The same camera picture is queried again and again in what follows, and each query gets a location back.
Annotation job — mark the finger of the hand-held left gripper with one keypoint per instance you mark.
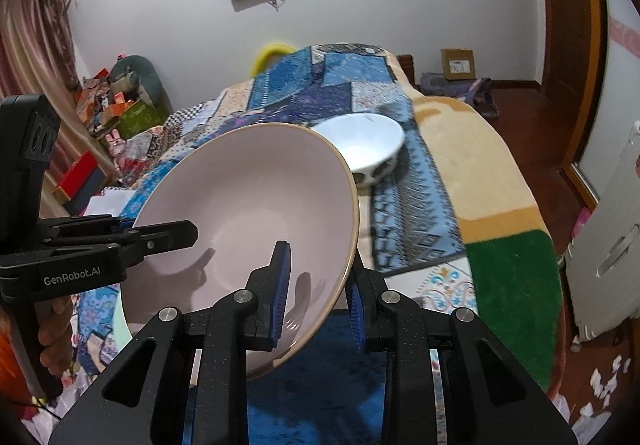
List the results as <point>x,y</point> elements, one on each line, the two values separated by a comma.
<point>165,235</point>
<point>90,222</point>

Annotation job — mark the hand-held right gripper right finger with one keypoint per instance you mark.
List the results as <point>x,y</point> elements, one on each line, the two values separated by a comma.
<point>356,320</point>

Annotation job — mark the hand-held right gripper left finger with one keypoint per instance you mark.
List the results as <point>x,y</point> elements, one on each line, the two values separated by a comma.
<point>280,295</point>

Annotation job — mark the pink bowl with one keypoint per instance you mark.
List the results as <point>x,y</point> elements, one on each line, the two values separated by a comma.
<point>240,205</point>

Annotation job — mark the white spotted bowl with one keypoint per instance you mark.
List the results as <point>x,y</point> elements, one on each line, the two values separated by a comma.
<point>360,140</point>

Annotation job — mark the person's left hand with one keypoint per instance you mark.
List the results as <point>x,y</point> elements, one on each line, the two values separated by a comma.
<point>55,322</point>

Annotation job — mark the white paper sheets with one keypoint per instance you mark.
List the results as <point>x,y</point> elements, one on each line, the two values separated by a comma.
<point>107,202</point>

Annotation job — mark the red box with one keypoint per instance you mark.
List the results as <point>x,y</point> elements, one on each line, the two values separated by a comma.
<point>80,172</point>

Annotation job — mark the pink rabbit toy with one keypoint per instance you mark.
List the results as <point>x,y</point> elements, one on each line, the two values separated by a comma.
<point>117,145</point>

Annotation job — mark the pile of small boxes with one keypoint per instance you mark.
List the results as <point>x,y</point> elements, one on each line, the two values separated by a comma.
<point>100,100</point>

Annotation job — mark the patchwork blanket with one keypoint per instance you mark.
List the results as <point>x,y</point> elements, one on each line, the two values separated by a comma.
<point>425,205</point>

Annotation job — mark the striped brown curtain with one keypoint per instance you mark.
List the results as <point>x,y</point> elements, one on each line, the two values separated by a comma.
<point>30,35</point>

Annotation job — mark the grey plush pillow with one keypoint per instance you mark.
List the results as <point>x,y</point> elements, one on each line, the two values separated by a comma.
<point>145,75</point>

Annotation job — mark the beige green fleece blanket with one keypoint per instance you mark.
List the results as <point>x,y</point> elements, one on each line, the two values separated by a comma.
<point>500,175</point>

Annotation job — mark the pink plastic item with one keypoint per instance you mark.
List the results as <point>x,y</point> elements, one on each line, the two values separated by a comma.
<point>580,225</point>

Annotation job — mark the scattered white paper scraps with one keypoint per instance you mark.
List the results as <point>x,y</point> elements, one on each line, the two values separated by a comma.
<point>600,382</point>

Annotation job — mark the purple grey bag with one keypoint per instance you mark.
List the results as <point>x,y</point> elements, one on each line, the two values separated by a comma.
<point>465,92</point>

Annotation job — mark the white plastic cabinet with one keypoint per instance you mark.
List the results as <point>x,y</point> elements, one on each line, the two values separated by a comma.
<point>610,250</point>

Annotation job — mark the cardboard box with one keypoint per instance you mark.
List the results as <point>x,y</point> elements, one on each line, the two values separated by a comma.
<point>457,65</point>

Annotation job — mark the white heart-print sliding door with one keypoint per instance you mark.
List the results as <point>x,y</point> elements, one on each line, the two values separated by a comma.
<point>620,100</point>

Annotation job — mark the dark wooden door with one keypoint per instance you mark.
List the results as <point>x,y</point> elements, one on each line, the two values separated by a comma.
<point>560,0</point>

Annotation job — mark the wooden bed frame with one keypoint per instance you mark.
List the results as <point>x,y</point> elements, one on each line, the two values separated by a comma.
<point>406,70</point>

